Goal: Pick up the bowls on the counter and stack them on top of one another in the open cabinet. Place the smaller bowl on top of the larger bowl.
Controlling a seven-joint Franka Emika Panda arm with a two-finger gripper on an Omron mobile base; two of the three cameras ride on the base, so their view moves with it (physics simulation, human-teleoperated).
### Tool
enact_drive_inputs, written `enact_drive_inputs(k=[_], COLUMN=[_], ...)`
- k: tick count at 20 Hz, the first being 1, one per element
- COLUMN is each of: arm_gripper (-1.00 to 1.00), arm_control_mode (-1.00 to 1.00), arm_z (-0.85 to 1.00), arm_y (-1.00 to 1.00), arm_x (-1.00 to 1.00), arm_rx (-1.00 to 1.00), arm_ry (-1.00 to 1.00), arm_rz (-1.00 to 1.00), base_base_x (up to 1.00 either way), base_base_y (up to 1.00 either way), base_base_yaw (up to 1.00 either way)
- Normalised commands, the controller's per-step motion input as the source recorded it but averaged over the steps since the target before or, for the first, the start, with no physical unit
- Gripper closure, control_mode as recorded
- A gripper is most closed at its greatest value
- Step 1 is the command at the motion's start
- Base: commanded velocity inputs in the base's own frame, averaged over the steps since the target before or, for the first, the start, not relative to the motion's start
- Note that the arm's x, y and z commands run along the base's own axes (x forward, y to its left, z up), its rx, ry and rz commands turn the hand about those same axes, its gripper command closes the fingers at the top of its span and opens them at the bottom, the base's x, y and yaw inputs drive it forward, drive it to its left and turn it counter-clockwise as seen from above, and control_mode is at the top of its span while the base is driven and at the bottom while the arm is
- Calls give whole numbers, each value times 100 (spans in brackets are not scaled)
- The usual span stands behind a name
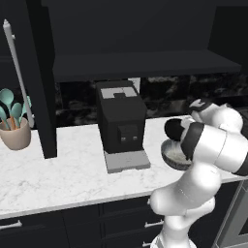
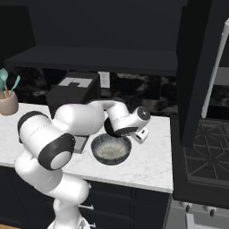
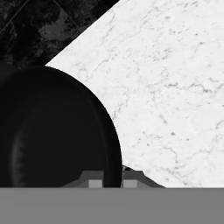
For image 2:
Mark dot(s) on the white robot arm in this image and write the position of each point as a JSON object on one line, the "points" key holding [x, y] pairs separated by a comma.
{"points": [[74, 119]]}

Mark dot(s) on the dark grey ribbed bowl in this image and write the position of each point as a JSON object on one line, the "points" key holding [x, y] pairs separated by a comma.
{"points": [[111, 152]]}

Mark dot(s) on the dark base cabinet run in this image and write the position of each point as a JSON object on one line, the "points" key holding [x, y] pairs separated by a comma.
{"points": [[134, 208]]}

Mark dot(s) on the dark open cabinet door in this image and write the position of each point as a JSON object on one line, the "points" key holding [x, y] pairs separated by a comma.
{"points": [[196, 59]]}

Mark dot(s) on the black box appliance white panel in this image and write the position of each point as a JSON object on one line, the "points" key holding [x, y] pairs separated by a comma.
{"points": [[70, 95]]}

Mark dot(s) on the black stove with grates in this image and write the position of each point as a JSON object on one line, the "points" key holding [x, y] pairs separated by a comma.
{"points": [[205, 161]]}

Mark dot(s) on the teal spoon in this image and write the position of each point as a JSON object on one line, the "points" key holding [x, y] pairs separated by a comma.
{"points": [[15, 83]]}

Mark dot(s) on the beige utensil pot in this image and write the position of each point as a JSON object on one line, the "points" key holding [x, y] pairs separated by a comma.
{"points": [[8, 106]]}

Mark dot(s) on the orange wooden utensil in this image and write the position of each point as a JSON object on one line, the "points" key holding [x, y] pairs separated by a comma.
{"points": [[6, 91]]}

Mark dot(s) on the black stove knob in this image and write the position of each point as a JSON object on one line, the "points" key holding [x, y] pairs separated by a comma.
{"points": [[212, 212], [188, 207]]}

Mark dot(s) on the teal spatula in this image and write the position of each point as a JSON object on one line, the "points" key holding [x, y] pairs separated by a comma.
{"points": [[3, 76]]}

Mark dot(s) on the white wall outlet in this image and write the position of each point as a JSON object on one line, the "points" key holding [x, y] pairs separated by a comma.
{"points": [[104, 79]]}

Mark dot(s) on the dark open wall cabinet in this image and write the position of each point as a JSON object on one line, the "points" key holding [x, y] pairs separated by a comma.
{"points": [[95, 59]]}

